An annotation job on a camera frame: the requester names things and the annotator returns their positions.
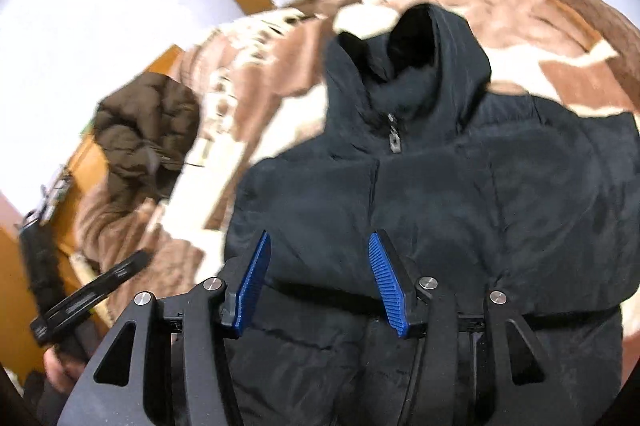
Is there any black puffer jacket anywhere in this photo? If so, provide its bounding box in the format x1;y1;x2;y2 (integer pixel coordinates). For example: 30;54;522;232
223;2;640;426

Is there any person's left hand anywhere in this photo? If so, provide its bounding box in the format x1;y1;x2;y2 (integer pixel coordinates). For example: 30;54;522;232
43;347;86;394

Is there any brown puffer jacket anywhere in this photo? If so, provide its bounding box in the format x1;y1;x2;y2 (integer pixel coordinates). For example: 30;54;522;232
92;72;201;208

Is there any brown cartoon plush blanket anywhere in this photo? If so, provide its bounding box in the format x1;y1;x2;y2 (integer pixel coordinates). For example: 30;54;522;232
74;0;640;387

